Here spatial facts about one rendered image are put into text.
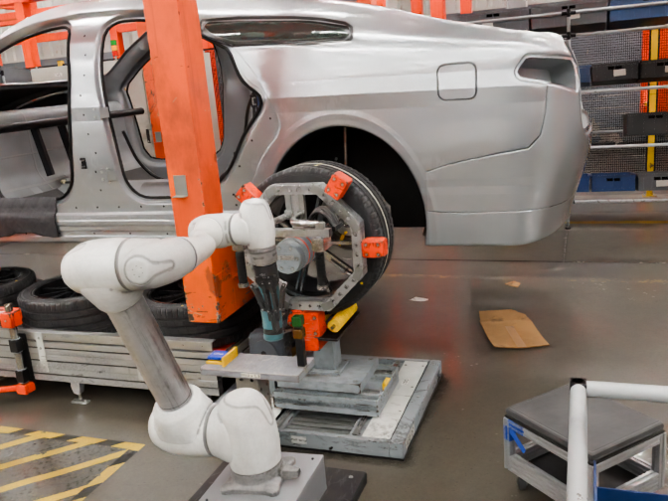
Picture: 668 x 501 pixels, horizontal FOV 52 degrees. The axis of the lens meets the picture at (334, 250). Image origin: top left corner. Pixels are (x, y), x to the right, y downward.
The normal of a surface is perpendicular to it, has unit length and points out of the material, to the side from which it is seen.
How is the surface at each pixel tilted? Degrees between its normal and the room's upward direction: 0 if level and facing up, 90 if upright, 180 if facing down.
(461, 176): 90
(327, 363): 90
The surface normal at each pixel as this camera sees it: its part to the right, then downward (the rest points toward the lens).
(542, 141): 0.07, 0.24
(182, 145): -0.33, 0.26
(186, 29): 0.94, 0.00
